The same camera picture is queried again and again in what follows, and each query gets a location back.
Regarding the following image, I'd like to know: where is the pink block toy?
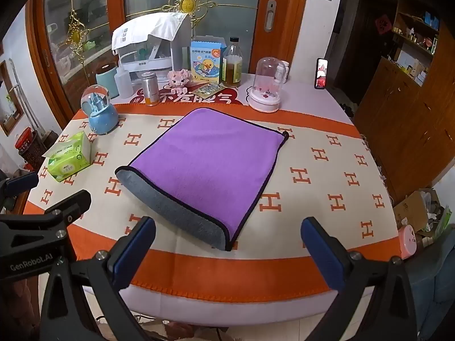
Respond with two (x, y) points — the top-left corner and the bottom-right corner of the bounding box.
(167, 69), (193, 90)

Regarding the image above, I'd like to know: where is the pink base glass dome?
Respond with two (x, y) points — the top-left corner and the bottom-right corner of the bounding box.
(248, 56), (287, 113)

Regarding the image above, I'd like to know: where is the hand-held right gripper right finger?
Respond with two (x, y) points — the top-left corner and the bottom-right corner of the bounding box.
(301, 217), (417, 341)

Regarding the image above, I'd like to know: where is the green tissue pack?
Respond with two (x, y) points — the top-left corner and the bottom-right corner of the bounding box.
(42, 131), (94, 182)

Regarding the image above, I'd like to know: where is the glass bottle with black cap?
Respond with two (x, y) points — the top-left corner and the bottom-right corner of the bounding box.
(222, 36), (244, 88)

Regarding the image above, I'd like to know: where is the teal cylindrical humidifier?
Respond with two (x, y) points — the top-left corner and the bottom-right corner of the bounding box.
(95, 62), (121, 100)

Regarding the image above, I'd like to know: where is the orange framed glass door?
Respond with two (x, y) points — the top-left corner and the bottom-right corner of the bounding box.
(25, 0), (318, 123)

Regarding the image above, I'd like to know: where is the silver door handle plate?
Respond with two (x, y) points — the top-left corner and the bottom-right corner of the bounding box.
(264, 0), (277, 32)

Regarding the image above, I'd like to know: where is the cardboard box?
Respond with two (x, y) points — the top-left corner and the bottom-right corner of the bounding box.
(393, 188), (443, 236)

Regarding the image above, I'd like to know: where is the white cloth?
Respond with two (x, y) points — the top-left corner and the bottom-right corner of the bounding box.
(112, 12), (189, 52)

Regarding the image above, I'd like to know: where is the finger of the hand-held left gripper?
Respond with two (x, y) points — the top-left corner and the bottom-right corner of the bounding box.
(0, 171), (39, 207)
(0, 190), (92, 237)

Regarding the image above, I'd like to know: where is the teal fabric chair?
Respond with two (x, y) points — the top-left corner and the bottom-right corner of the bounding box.
(405, 225), (455, 341)

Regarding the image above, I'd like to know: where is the dark wooden door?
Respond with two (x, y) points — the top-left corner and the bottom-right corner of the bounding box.
(334, 0), (399, 104)

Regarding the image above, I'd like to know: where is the brown woven basket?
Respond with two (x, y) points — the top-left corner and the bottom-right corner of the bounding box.
(18, 130), (49, 172)

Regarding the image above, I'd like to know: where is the white squeeze bottle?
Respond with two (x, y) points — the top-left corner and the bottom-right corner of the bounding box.
(114, 65), (134, 99)

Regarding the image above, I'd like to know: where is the wooden picture frame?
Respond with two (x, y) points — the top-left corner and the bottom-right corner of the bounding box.
(0, 60), (24, 136)

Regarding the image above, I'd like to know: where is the wooden cabinet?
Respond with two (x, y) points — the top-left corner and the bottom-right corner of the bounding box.
(353, 0), (455, 207)

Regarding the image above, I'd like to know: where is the red and white printed mat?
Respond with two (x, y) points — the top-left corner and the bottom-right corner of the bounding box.
(131, 83), (251, 108)

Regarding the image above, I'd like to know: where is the pink container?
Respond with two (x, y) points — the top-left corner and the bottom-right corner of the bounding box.
(397, 224), (419, 260)

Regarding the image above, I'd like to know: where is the blue duck print box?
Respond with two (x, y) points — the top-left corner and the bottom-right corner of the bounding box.
(190, 36), (227, 86)

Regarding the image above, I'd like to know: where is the red basket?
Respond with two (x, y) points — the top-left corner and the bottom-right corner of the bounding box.
(14, 127), (34, 150)

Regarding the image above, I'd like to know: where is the smartphone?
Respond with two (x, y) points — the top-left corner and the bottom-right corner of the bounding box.
(315, 57), (328, 90)

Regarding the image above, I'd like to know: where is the purple and grey towel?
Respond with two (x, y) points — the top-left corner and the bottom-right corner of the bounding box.
(114, 107), (289, 252)

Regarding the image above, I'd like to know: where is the silver metal can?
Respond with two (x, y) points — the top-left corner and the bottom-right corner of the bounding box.
(141, 72), (161, 107)

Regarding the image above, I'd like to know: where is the blister pack of pills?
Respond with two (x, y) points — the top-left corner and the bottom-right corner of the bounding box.
(192, 83), (226, 97)

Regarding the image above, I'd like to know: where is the blue snow globe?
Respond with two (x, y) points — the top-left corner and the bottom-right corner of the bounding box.
(81, 84), (119, 136)

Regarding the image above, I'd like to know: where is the orange patterned blanket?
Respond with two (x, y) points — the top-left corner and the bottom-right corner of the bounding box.
(23, 101), (403, 297)

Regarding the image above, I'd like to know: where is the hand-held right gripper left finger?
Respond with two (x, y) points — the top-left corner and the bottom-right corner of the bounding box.
(39, 216), (157, 341)

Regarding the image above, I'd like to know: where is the white appliance with cloth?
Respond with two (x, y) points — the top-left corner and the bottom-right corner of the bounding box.
(113, 12), (193, 81)

